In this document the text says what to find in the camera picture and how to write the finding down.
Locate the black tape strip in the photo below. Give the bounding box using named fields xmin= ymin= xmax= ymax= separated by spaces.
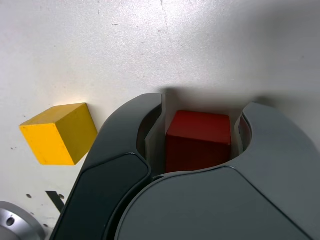
xmin=45 ymin=190 xmax=66 ymax=216

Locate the red cube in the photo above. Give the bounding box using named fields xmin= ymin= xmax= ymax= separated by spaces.
xmin=165 ymin=110 xmax=231 ymax=174

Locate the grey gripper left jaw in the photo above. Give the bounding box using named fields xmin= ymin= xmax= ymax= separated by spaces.
xmin=49 ymin=92 xmax=167 ymax=240

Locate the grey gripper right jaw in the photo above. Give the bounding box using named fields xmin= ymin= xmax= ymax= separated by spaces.
xmin=114 ymin=101 xmax=320 ymax=240

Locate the yellow cube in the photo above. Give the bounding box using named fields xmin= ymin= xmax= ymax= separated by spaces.
xmin=19 ymin=102 xmax=99 ymax=166

